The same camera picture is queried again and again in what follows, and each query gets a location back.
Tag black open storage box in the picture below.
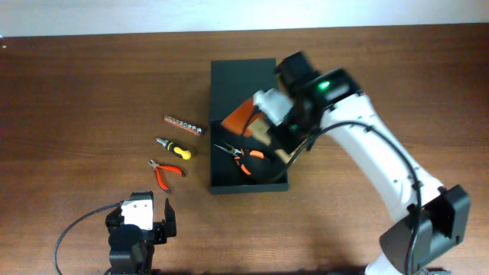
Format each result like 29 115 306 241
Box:
209 58 290 195

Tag orange socket bit rail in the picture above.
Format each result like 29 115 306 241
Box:
164 115 204 136

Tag small red diagonal cutters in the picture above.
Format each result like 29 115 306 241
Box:
147 160 186 194

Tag yellow black stubby screwdriver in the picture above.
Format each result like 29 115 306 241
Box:
156 137 192 160

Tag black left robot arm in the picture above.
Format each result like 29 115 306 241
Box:
105 191 177 275

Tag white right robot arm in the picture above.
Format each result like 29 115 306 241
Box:
262 52 471 274

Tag orange scraper wooden handle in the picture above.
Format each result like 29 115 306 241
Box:
221 98 272 148

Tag orange black needle-nose pliers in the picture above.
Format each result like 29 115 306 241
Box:
215 142 271 180

